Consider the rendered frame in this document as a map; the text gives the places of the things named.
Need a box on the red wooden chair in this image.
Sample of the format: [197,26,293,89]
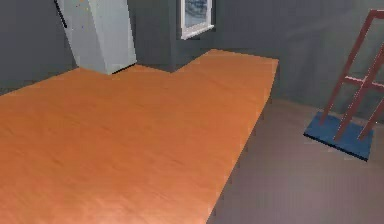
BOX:
[319,9,384,142]

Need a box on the orange wooden worktop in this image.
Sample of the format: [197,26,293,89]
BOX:
[0,48,280,224]

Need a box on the white framed window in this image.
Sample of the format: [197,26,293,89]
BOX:
[180,0,215,41]

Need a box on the pale grey fridge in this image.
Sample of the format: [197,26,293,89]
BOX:
[54,0,138,76]

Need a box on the blue floor cushion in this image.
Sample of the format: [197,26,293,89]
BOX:
[303,111,375,162]

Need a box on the black fridge handle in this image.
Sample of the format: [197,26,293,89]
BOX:
[53,0,68,29]

